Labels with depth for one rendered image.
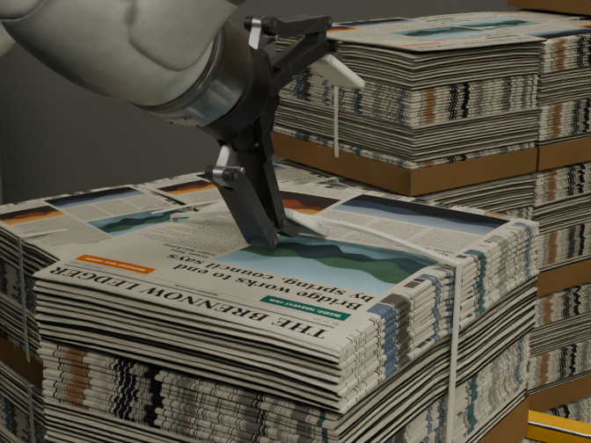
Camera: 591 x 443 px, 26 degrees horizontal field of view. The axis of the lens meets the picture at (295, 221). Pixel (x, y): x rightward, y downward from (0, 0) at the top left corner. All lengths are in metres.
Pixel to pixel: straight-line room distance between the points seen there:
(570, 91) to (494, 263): 1.17
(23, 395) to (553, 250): 0.95
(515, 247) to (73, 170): 3.57
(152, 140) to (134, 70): 3.75
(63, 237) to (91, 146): 2.75
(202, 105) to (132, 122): 3.67
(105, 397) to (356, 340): 0.24
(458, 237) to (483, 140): 1.00
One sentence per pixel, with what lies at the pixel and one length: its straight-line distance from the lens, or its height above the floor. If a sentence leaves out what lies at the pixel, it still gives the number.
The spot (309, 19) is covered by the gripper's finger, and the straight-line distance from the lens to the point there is 1.06.
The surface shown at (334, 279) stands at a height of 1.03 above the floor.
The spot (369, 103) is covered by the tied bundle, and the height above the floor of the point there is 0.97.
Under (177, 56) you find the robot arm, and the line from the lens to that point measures 0.85.
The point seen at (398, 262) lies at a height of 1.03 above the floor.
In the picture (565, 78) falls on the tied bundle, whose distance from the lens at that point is 2.24.
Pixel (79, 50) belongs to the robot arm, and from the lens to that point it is 0.81.
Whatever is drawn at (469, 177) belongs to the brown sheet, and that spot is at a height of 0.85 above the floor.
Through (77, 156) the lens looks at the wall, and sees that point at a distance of 4.62.
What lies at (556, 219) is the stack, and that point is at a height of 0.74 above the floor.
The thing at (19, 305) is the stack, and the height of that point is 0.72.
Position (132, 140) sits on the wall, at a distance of 4.59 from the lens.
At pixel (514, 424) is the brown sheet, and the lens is 1.25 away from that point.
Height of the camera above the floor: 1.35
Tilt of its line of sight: 16 degrees down
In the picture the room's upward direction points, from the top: straight up
